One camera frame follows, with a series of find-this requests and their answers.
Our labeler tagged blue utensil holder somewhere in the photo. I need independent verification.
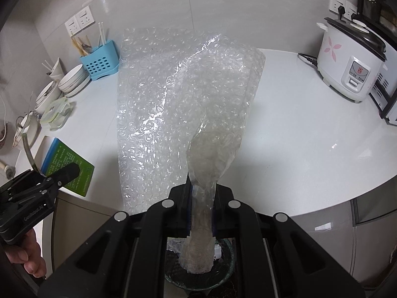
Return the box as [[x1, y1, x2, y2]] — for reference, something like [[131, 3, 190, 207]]
[[80, 39, 120, 82]]

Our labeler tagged white double wall socket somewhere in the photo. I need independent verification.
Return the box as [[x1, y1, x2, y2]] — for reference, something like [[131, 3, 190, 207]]
[[65, 6, 94, 35]]

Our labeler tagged white floral rice cooker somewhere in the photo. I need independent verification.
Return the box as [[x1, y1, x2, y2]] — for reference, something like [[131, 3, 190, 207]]
[[316, 17, 388, 104]]

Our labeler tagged white cup with sticks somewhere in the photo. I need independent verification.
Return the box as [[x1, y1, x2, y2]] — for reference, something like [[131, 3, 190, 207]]
[[42, 57, 64, 80]]

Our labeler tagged bundle of wooden chopsticks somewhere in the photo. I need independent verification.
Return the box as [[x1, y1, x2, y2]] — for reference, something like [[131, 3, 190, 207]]
[[71, 35, 94, 57]]

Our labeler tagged green medicine box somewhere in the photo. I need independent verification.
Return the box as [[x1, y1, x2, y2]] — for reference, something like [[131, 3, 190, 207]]
[[40, 137, 95, 197]]

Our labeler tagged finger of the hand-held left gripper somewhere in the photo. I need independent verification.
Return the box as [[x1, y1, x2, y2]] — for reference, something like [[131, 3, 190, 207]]
[[46, 162, 80, 190]]

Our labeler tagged stack of white bowls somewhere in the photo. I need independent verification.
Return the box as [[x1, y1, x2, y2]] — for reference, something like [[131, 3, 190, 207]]
[[58, 64, 91, 98]]

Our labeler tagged white bowl dark rim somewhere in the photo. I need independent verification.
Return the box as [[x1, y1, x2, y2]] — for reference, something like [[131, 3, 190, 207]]
[[34, 81, 63, 115]]

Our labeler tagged person's left hand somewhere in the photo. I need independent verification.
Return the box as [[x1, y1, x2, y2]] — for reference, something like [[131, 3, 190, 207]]
[[5, 226, 47, 278]]

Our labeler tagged wooden handled brush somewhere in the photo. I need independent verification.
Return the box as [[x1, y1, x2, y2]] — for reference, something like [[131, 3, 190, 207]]
[[0, 161, 17, 180]]

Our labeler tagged glass container green lid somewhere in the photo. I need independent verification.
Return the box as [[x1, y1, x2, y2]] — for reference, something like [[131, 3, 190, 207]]
[[40, 96, 77, 131]]

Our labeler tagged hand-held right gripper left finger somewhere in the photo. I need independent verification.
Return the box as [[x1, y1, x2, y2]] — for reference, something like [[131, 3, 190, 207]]
[[39, 183, 191, 298]]

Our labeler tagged white wall socket with plug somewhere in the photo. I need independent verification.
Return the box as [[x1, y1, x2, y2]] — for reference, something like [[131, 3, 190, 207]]
[[329, 0, 358, 20]]

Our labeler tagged white pot with glass lid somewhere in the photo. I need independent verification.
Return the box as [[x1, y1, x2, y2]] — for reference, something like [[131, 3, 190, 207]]
[[12, 112, 43, 150]]

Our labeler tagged clear bubble wrap sheet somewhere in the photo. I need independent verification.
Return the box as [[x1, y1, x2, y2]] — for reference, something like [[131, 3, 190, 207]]
[[116, 26, 266, 275]]

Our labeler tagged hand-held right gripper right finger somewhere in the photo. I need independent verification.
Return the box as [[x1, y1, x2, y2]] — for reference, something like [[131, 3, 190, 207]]
[[211, 185, 365, 298]]

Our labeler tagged black power cord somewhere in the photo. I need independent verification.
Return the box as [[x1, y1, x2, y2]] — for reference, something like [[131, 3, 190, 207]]
[[298, 53, 320, 68]]

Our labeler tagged black mesh trash bin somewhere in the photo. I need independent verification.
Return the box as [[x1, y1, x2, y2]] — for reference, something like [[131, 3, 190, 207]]
[[164, 237, 237, 293]]

